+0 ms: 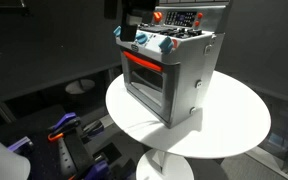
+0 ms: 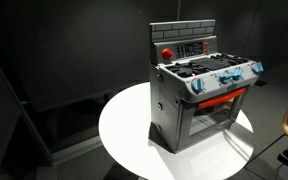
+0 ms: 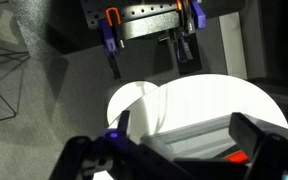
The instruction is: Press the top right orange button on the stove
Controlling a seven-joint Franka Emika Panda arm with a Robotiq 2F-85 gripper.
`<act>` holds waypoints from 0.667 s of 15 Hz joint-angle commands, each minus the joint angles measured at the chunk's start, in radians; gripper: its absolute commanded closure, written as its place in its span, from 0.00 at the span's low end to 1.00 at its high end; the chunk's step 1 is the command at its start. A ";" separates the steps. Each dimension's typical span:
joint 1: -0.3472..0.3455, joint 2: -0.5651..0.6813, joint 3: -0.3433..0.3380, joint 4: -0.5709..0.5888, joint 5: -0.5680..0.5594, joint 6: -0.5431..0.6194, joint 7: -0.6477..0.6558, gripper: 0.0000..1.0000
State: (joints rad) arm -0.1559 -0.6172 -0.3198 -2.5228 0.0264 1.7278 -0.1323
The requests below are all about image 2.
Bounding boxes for grey toy stove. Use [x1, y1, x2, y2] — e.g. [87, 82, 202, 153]
[149, 19, 261, 153]

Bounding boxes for blue left stove knob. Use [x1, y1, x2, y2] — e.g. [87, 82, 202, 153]
[191, 78, 204, 93]

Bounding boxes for blue stove knob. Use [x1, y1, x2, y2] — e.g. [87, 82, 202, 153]
[251, 62, 264, 74]
[232, 69, 243, 81]
[219, 73, 232, 84]
[191, 78, 204, 93]

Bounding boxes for blue right stove knob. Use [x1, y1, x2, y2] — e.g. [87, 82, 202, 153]
[251, 62, 264, 74]

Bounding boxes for large red timer knob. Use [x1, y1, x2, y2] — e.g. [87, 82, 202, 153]
[162, 48, 173, 60]

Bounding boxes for round white table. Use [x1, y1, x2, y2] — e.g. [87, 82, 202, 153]
[99, 83, 254, 180]

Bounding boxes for black keypad display panel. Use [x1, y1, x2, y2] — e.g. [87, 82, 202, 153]
[176, 42, 203, 58]

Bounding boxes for black burner grate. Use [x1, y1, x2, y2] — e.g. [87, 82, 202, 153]
[166, 54, 248, 78]

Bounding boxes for grey oven door with window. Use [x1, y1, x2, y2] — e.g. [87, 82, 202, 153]
[175, 87, 248, 152]

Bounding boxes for red oven door handle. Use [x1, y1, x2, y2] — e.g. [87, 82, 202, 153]
[197, 88, 246, 108]

